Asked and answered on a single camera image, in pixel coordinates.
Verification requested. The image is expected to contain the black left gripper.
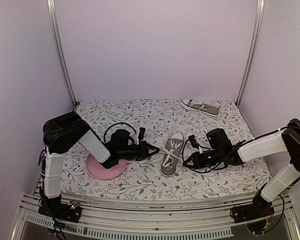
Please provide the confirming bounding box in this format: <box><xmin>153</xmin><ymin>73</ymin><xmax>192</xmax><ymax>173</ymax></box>
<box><xmin>117</xmin><ymin>140</ymin><xmax>160</xmax><ymax>161</ymax></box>

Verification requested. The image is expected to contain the right aluminium frame post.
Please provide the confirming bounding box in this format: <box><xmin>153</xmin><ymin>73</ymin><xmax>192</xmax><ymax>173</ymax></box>
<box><xmin>235</xmin><ymin>0</ymin><xmax>265</xmax><ymax>109</ymax></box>

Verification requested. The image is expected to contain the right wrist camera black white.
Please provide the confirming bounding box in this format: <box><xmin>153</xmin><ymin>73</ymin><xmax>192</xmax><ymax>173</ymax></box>
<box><xmin>188</xmin><ymin>135</ymin><xmax>202</xmax><ymax>154</ymax></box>

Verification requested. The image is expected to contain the aluminium front rail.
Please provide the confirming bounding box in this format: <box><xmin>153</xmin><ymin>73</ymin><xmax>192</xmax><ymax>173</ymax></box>
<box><xmin>10</xmin><ymin>194</ymin><xmax>300</xmax><ymax>240</ymax></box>

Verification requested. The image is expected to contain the grey sneaker with red sole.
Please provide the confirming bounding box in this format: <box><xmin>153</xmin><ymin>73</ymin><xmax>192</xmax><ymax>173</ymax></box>
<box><xmin>160</xmin><ymin>132</ymin><xmax>185</xmax><ymax>177</ymax></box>

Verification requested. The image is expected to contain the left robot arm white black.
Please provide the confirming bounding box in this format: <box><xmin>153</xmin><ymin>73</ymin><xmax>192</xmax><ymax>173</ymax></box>
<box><xmin>38</xmin><ymin>111</ymin><xmax>160</xmax><ymax>223</ymax></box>

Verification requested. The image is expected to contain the left aluminium frame post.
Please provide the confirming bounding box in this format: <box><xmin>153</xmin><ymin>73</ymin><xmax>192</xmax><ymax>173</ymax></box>
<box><xmin>46</xmin><ymin>0</ymin><xmax>78</xmax><ymax>108</ymax></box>

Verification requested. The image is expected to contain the floral patterned table mat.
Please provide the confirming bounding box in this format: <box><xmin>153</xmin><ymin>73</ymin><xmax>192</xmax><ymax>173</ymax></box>
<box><xmin>41</xmin><ymin>99</ymin><xmax>273</xmax><ymax>203</ymax></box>

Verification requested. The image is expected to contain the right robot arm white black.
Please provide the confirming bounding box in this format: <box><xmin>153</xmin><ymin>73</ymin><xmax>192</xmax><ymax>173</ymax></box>
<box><xmin>182</xmin><ymin>118</ymin><xmax>300</xmax><ymax>223</ymax></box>

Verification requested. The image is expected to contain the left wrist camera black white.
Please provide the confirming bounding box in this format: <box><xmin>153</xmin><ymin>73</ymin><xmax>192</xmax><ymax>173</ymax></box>
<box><xmin>135</xmin><ymin>127</ymin><xmax>146</xmax><ymax>147</ymax></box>

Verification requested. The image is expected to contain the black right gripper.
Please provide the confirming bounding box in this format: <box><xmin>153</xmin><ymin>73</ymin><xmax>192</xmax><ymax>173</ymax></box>
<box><xmin>183</xmin><ymin>148</ymin><xmax>223</xmax><ymax>170</ymax></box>

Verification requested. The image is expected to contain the pink plastic plate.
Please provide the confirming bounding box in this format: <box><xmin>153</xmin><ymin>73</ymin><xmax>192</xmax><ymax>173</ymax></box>
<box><xmin>85</xmin><ymin>154</ymin><xmax>128</xmax><ymax>180</ymax></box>

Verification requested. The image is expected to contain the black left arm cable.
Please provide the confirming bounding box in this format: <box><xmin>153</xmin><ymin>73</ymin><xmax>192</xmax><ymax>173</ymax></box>
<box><xmin>103</xmin><ymin>122</ymin><xmax>138</xmax><ymax>145</ymax></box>

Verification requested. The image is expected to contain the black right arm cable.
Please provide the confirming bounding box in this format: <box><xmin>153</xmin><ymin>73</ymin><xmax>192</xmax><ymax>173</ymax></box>
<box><xmin>182</xmin><ymin>138</ymin><xmax>226</xmax><ymax>174</ymax></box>

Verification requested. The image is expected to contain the aluminium frame post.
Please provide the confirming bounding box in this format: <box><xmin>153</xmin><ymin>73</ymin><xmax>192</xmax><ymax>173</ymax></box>
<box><xmin>235</xmin><ymin>0</ymin><xmax>265</xmax><ymax>109</ymax></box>
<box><xmin>46</xmin><ymin>0</ymin><xmax>78</xmax><ymax>108</ymax></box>

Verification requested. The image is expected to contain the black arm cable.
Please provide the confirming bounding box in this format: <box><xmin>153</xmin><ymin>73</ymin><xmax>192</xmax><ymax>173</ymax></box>
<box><xmin>182</xmin><ymin>138</ymin><xmax>226</xmax><ymax>174</ymax></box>
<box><xmin>103</xmin><ymin>122</ymin><xmax>138</xmax><ymax>145</ymax></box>

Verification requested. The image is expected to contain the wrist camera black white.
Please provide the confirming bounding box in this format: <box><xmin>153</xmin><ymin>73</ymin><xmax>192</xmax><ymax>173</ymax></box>
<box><xmin>188</xmin><ymin>135</ymin><xmax>202</xmax><ymax>154</ymax></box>
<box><xmin>135</xmin><ymin>127</ymin><xmax>146</xmax><ymax>147</ymax></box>

